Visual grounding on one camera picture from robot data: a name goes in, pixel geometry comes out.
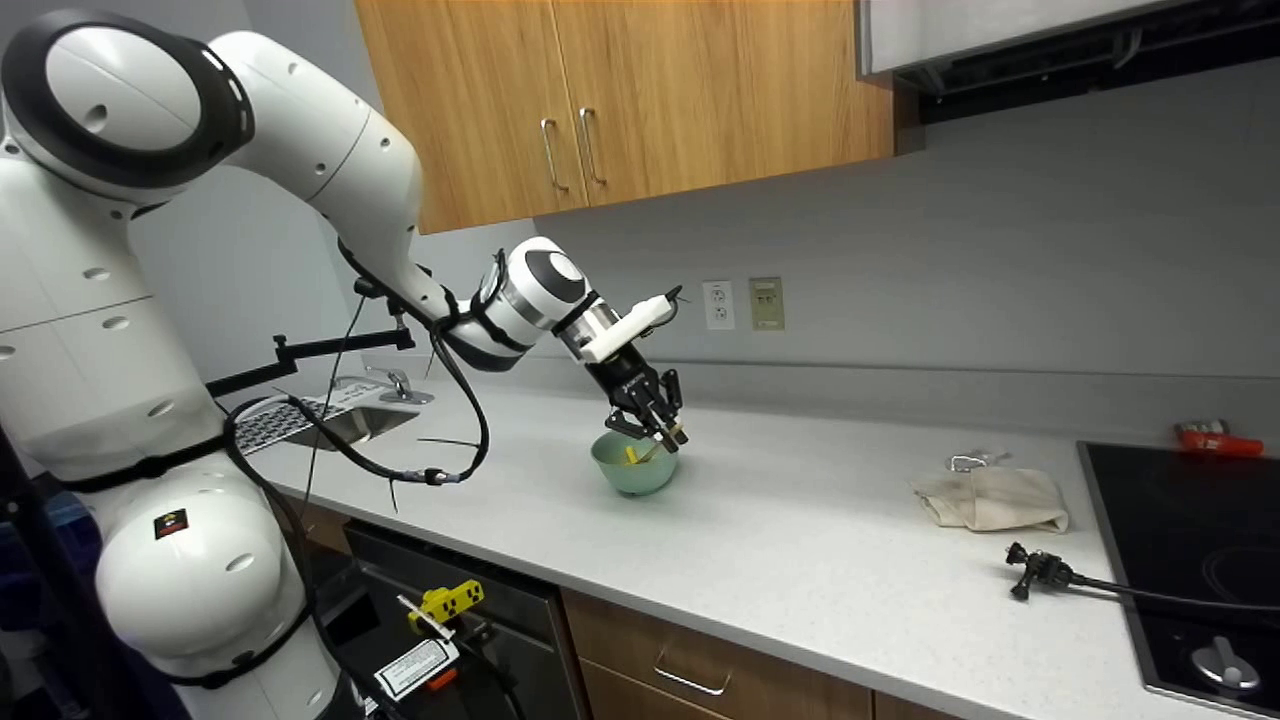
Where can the yellow hand tool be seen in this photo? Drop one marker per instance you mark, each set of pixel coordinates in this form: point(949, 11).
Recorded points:
point(446, 600)

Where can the white power outlet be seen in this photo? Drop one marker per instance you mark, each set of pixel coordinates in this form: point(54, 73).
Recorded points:
point(718, 305)

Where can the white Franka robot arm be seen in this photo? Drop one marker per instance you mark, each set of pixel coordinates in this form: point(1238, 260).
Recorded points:
point(134, 334)

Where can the wooden drawer cabinet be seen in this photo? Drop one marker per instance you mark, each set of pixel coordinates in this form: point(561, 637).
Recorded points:
point(774, 681)

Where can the wall power outlet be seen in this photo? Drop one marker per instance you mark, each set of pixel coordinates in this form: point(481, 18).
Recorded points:
point(765, 302)

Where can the steel kitchen sink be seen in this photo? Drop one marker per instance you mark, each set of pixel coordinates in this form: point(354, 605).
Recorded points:
point(363, 425)

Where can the steel range hood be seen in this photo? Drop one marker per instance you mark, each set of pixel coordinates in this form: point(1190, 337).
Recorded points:
point(987, 24)

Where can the yellow food pieces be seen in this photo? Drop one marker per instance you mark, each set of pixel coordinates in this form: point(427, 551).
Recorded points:
point(629, 456)

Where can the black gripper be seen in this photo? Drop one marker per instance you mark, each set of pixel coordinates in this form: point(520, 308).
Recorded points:
point(621, 378)

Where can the small red object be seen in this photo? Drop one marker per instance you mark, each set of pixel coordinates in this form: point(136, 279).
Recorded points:
point(1219, 442)

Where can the black dishwasher front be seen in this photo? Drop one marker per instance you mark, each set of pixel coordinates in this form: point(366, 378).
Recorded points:
point(527, 625)

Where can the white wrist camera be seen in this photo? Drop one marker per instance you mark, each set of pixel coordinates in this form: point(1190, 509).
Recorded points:
point(626, 324)

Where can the silver knob on cooktop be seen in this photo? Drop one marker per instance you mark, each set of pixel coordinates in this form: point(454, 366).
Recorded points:
point(1225, 665)

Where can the beige crumpled cloth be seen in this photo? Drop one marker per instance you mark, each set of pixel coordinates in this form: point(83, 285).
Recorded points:
point(994, 503)

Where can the mint green bowl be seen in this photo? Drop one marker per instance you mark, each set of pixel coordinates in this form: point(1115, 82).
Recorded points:
point(626, 483)

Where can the wooden wall cabinet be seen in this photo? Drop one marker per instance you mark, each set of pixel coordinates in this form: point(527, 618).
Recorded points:
point(643, 92)

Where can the black glass cooktop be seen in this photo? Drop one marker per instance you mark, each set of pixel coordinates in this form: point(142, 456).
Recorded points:
point(1185, 547)

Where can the white and red device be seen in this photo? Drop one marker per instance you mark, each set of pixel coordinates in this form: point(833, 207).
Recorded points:
point(419, 665)

